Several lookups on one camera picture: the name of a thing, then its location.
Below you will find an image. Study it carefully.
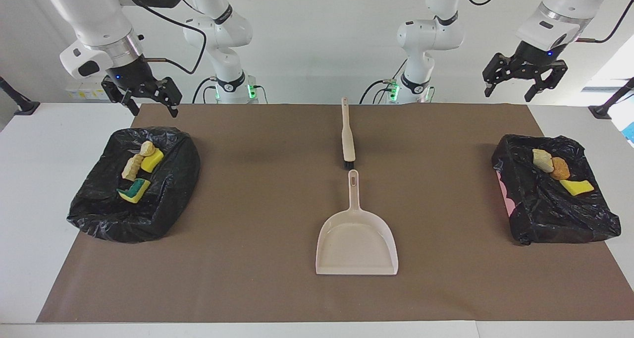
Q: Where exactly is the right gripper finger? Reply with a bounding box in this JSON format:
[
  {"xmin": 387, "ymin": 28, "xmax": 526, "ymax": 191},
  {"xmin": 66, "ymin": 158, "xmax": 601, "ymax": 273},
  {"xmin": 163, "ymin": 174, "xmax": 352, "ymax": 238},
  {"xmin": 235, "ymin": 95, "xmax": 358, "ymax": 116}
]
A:
[
  {"xmin": 102, "ymin": 78, "xmax": 140, "ymax": 116},
  {"xmin": 158, "ymin": 77, "xmax": 182, "ymax": 118}
]

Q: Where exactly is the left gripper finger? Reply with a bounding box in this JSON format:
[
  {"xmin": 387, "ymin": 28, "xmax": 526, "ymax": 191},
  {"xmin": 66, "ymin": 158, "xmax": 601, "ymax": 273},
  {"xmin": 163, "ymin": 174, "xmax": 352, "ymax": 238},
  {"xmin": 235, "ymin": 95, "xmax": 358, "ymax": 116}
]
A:
[
  {"xmin": 483, "ymin": 53, "xmax": 511, "ymax": 98},
  {"xmin": 524, "ymin": 60, "xmax": 568, "ymax": 103}
]

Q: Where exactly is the green yellow sponge piece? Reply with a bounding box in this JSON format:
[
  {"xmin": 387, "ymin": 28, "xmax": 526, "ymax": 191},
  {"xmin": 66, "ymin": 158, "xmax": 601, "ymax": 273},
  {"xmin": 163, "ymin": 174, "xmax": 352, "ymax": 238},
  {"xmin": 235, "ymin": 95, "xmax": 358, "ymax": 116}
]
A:
[
  {"xmin": 117, "ymin": 178, "xmax": 151, "ymax": 205},
  {"xmin": 141, "ymin": 148, "xmax": 164, "ymax": 173}
]

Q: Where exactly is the pale croissant piece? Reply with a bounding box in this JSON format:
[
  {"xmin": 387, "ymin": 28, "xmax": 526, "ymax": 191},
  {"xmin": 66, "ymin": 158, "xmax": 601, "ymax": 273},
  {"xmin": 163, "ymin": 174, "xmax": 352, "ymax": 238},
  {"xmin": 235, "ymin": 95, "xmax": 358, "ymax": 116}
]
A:
[{"xmin": 121, "ymin": 155, "xmax": 145, "ymax": 182}]

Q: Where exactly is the orange croissant piece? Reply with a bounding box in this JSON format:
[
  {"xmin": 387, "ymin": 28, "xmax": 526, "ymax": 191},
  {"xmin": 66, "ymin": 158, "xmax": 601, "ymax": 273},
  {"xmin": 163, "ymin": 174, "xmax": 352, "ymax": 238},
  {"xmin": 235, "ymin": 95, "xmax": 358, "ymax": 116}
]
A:
[{"xmin": 532, "ymin": 149, "xmax": 554, "ymax": 173}]

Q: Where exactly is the brown croquette bread piece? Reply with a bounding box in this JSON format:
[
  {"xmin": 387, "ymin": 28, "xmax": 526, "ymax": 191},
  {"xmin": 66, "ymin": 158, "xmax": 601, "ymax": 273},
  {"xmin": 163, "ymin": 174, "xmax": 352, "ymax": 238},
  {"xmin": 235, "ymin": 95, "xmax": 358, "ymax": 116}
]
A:
[{"xmin": 551, "ymin": 157, "xmax": 571, "ymax": 181}]

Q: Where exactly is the plain yellow sponge piece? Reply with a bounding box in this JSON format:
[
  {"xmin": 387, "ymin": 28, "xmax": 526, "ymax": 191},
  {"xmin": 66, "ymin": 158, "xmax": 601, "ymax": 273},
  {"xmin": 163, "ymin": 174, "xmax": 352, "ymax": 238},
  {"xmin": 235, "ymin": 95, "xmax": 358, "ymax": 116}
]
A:
[{"xmin": 560, "ymin": 179, "xmax": 595, "ymax": 197}]

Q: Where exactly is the beige hand brush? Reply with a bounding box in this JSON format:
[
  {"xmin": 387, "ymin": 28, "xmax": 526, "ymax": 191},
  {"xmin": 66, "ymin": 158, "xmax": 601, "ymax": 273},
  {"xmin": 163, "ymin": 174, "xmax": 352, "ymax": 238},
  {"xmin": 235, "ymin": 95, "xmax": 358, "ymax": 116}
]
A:
[{"xmin": 341, "ymin": 97, "xmax": 357, "ymax": 170}]

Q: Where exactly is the beige plastic dustpan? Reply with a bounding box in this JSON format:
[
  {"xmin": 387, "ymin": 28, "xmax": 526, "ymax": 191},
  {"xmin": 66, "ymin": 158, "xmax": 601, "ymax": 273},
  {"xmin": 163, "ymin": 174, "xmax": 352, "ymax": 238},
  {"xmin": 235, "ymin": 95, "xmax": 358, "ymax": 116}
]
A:
[{"xmin": 316, "ymin": 169, "xmax": 399, "ymax": 276}]

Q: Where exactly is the pink plastic bin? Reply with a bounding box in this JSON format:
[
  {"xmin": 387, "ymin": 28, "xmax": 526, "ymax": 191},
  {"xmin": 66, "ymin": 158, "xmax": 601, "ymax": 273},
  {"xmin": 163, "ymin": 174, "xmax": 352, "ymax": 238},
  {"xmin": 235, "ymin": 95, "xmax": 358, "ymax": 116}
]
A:
[{"xmin": 497, "ymin": 172, "xmax": 516, "ymax": 217}]

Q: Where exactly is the black trash bag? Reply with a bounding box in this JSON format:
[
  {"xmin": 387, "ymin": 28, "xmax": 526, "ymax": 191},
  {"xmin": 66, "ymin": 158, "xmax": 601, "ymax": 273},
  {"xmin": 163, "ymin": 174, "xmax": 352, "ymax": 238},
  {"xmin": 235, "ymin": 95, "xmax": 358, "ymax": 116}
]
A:
[
  {"xmin": 66, "ymin": 126, "xmax": 201, "ymax": 243},
  {"xmin": 491, "ymin": 134, "xmax": 622, "ymax": 246}
]

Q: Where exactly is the black stand foot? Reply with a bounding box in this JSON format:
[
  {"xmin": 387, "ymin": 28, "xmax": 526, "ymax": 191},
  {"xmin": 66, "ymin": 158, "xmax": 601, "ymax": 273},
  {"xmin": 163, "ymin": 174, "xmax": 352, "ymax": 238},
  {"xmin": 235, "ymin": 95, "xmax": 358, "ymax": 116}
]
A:
[
  {"xmin": 0, "ymin": 75, "xmax": 41, "ymax": 116},
  {"xmin": 588, "ymin": 77, "xmax": 634, "ymax": 119}
]

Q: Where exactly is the brown paper table mat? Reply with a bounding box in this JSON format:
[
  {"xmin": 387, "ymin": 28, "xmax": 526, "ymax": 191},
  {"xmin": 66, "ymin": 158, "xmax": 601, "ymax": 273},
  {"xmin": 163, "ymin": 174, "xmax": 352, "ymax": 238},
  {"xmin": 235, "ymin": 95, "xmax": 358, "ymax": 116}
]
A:
[{"xmin": 36, "ymin": 104, "xmax": 634, "ymax": 324}]

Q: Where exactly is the black base cable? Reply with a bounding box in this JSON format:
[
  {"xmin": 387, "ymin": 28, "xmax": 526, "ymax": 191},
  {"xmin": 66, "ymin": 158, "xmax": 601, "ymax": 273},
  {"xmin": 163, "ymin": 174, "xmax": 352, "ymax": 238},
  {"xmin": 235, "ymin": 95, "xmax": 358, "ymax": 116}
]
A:
[
  {"xmin": 192, "ymin": 78, "xmax": 218, "ymax": 104},
  {"xmin": 360, "ymin": 79, "xmax": 397, "ymax": 104}
]

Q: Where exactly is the white wall socket box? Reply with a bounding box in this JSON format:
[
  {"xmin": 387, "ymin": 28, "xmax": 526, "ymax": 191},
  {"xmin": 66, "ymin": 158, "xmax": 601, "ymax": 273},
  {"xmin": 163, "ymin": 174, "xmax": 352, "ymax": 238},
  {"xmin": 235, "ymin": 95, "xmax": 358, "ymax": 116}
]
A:
[{"xmin": 65, "ymin": 80, "xmax": 112, "ymax": 101}]

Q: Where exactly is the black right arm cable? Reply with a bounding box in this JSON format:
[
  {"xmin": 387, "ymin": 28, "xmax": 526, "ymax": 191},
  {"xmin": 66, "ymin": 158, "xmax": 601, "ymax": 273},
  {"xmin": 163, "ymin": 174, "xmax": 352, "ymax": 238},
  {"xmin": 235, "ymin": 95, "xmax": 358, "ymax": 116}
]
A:
[{"xmin": 116, "ymin": 0, "xmax": 208, "ymax": 75}]

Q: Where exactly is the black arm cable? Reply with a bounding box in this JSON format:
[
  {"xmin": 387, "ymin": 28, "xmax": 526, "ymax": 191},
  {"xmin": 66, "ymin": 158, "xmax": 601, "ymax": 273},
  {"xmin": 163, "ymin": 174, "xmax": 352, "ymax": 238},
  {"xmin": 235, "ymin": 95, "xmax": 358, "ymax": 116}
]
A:
[
  {"xmin": 116, "ymin": 0, "xmax": 208, "ymax": 75},
  {"xmin": 458, "ymin": 0, "xmax": 634, "ymax": 44}
]

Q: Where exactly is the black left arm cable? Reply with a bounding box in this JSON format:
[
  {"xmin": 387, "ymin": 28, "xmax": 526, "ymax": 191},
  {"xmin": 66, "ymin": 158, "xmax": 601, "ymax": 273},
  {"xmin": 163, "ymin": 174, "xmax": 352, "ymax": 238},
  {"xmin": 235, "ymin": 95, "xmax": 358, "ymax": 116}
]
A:
[{"xmin": 458, "ymin": 0, "xmax": 634, "ymax": 44}]

